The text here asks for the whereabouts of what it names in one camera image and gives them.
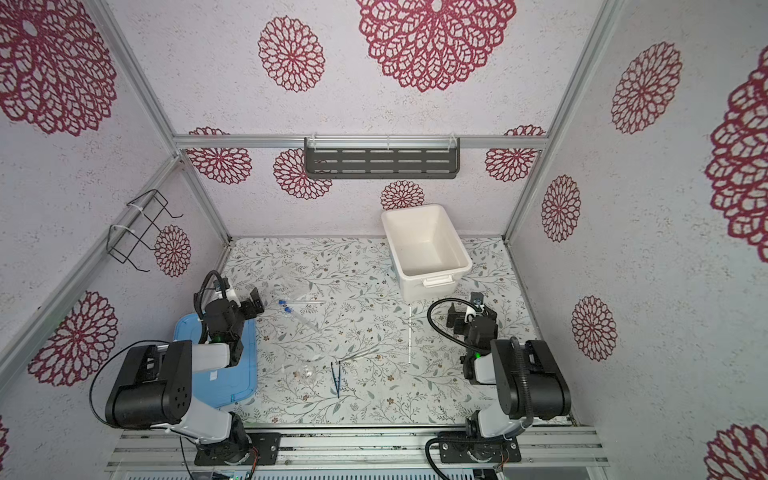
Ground white plastic bin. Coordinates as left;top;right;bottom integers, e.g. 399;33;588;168
381;204;473;303

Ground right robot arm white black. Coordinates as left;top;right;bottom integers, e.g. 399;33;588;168
445;293;572;455

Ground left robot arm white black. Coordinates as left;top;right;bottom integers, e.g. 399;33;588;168
104;289;265;465

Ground clear plastic tube rack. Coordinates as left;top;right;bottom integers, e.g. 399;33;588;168
272;266;313;301

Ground blue plastic lid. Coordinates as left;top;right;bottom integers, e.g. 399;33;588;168
173;312;259;410

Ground clear petri dish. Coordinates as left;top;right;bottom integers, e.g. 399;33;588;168
296;365;323;387

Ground blue tweezers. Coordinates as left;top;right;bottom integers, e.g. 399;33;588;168
330;361;343;398

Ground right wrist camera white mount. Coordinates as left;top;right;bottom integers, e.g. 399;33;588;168
464;304;483;323

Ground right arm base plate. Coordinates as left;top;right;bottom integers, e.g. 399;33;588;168
437;431;522;464

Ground black wire wall basket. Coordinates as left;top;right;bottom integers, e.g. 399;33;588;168
105;189;183;273

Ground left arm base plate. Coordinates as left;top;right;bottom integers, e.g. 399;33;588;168
194;432;282;467

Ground aluminium rail base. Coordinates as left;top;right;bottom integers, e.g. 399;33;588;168
104;426;610;474

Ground dark grey wall shelf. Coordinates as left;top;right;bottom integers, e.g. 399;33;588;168
304;137;461;180

